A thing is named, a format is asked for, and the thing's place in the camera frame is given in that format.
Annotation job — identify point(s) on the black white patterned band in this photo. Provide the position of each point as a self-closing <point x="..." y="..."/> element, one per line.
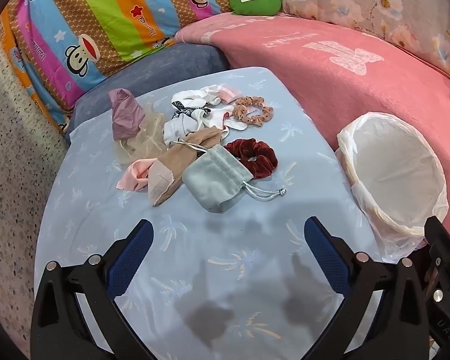
<point x="180" y="112"/>

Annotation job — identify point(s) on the white sock pink trim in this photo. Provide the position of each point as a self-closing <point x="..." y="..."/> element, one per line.
<point x="221" y="118"/>

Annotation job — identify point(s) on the light blue covered stool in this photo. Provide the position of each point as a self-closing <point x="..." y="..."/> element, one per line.
<point x="217" y="240"/>

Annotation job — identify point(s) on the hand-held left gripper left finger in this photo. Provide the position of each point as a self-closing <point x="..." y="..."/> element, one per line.
<point x="133" y="255"/>

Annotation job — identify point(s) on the small pink packet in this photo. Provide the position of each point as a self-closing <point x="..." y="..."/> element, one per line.
<point x="228" y="92"/>

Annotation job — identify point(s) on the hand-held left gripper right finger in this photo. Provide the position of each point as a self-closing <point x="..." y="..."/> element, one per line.
<point x="324" y="255"/>

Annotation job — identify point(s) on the striped monkey print pillow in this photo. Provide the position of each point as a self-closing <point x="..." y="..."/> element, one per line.
<point x="97" y="18"/>

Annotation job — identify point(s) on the tan spotted scrunchie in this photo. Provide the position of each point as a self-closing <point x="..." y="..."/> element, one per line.
<point x="240" y="112"/>

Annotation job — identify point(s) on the dark red velvet scrunchie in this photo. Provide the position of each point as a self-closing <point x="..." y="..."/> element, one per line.
<point x="264" y="157"/>

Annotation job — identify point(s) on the clear plastic bag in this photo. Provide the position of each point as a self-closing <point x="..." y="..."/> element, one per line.
<point x="146" y="140"/>

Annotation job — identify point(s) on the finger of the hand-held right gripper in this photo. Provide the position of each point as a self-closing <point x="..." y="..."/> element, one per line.
<point x="444" y="255"/>

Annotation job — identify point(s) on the pink fleece blanket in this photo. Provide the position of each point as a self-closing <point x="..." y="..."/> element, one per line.
<point x="322" y="93"/>

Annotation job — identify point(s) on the beige nylon stocking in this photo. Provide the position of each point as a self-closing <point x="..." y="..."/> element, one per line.
<point x="172" y="165"/>

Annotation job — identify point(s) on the blue-grey cushion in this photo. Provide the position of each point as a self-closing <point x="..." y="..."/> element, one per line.
<point x="153" y="67"/>

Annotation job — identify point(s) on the floral grey quilt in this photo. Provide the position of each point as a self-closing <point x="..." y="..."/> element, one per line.
<point x="360" y="0"/>

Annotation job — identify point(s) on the white ankle sock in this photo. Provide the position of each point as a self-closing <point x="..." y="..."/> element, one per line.
<point x="195" y="99"/>
<point x="176" y="127"/>

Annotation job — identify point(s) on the plastic trash bin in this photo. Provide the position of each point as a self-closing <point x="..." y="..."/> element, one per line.
<point x="397" y="230"/>

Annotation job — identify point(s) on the pink cloth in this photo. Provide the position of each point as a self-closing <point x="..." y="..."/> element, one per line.
<point x="135" y="172"/>

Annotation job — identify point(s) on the white lined waste bin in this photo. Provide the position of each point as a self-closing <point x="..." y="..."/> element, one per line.
<point x="390" y="165"/>

